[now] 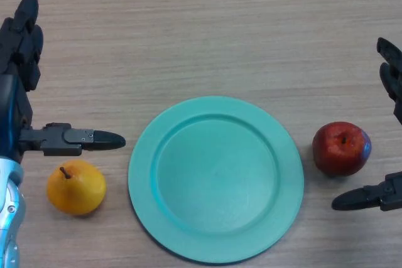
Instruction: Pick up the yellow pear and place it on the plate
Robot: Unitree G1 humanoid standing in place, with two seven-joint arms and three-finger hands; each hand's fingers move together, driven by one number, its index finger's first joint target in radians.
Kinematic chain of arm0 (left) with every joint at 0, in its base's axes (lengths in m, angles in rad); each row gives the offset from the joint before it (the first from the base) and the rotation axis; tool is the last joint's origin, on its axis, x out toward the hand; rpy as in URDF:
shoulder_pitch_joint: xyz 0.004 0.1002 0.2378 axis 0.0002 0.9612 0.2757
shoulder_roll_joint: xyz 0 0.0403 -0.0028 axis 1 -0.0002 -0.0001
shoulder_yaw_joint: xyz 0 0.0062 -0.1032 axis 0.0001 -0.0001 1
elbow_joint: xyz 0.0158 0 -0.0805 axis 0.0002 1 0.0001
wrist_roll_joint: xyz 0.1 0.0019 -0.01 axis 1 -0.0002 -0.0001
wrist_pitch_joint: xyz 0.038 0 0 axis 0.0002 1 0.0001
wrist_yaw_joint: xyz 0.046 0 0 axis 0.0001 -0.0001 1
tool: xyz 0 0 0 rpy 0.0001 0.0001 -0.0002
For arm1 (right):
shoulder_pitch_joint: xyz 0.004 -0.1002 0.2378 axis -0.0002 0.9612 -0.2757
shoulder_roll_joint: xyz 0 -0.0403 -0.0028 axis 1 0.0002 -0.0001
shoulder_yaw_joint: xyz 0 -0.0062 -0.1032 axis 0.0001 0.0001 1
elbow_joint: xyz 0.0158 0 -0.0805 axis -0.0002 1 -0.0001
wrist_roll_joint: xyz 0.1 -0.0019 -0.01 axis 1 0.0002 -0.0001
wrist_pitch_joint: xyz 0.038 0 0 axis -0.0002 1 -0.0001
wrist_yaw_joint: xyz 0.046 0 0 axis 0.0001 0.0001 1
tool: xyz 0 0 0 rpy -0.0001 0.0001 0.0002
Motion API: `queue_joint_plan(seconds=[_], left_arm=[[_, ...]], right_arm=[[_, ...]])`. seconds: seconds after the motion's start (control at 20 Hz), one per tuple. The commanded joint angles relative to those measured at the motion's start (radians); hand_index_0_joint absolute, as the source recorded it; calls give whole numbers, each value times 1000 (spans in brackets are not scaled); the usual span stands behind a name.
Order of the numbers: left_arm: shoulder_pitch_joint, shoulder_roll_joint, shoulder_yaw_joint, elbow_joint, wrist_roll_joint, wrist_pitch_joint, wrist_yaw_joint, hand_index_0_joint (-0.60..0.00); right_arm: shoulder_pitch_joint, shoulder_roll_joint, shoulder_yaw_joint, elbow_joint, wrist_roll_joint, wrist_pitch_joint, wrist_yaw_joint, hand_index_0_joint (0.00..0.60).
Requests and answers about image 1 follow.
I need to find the red apple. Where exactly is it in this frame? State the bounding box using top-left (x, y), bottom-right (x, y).
top-left (312, 121), bottom-right (372, 177)

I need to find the green round plate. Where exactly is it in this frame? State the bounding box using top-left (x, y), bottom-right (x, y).
top-left (128, 96), bottom-right (305, 265)

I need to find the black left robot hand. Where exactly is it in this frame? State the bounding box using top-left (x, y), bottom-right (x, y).
top-left (0, 0), bottom-right (126, 165)

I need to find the yellow pear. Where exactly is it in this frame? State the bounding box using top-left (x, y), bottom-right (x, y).
top-left (46, 159), bottom-right (107, 217)

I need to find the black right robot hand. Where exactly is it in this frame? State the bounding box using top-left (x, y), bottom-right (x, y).
top-left (331, 37), bottom-right (402, 212)

